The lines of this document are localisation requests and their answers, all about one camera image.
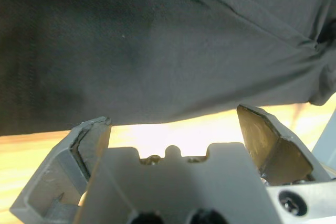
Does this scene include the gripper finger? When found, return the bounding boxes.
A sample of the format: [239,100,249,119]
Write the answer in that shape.
[9,115,113,221]
[236,104,331,186]

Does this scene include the black polo shirt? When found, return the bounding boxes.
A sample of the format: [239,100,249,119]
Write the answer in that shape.
[0,0,336,137]

